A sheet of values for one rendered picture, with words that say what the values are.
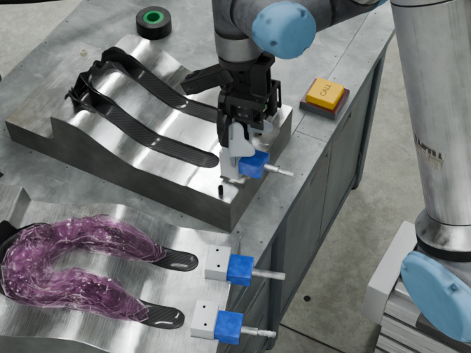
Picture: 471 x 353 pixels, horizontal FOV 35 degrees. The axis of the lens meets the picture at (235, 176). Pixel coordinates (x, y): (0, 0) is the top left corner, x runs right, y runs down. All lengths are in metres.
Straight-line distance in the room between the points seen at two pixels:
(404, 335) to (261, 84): 0.44
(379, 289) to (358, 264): 1.21
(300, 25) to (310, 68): 0.66
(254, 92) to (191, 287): 0.33
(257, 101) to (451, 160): 0.49
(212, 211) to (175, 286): 0.17
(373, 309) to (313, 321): 1.06
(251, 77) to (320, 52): 0.55
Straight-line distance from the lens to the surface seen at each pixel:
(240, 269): 1.25
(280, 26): 1.00
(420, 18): 0.72
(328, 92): 1.57
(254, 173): 1.29
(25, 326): 1.24
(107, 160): 1.42
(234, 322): 1.20
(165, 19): 1.74
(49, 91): 1.58
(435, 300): 0.85
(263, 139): 1.44
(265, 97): 1.19
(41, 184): 1.50
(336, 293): 2.25
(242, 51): 1.14
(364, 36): 1.77
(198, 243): 1.30
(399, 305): 1.12
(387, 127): 2.68
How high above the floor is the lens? 1.93
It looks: 51 degrees down
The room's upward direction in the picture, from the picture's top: 1 degrees counter-clockwise
